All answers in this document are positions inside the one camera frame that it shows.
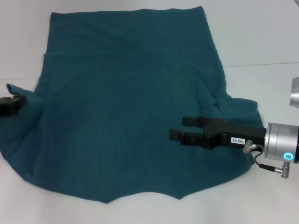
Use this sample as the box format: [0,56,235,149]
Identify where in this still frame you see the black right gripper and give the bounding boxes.
[170,116,267,150]

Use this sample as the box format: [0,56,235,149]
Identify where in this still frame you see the teal blue shirt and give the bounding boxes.
[0,6,263,203]

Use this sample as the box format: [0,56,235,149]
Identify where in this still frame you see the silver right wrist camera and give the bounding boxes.
[289,77,299,107]

